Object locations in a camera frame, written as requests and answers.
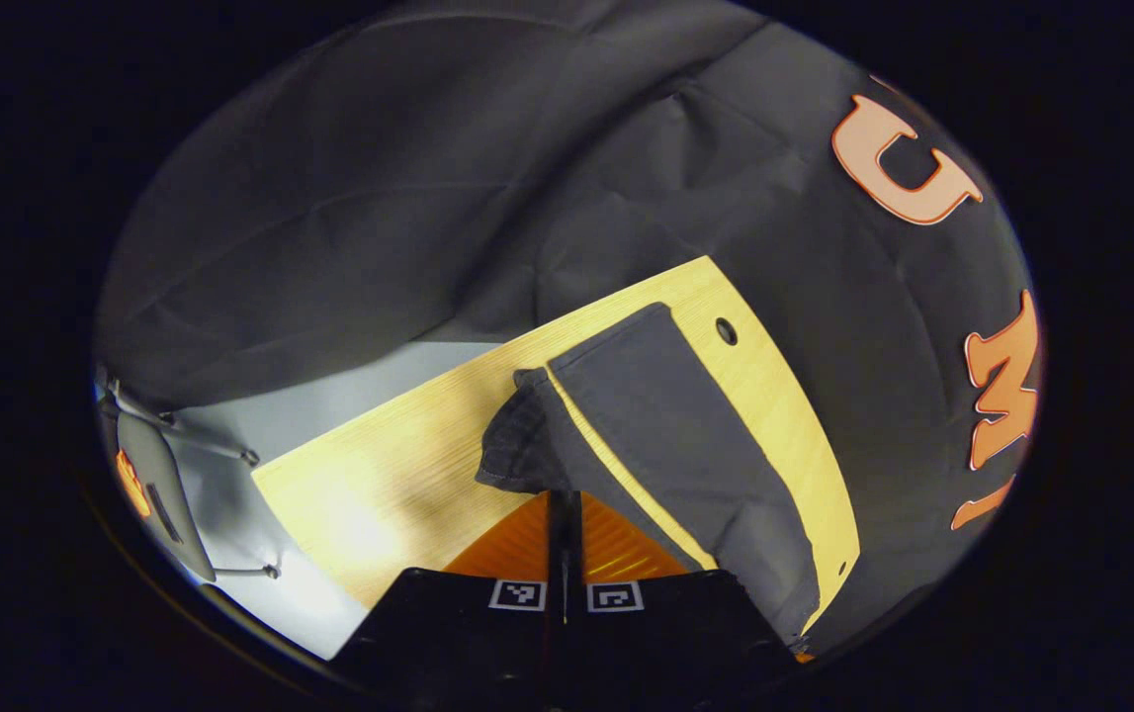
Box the grey chair with metal legs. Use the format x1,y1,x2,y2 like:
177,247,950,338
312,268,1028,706
95,364,283,586

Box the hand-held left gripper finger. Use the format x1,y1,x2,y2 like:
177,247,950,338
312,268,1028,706
329,491,562,712
567,491,807,712

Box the black backdrop cloth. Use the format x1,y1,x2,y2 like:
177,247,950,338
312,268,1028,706
92,0,1047,656

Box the dark denim jeans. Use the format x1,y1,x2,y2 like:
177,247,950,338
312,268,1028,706
476,302,822,646

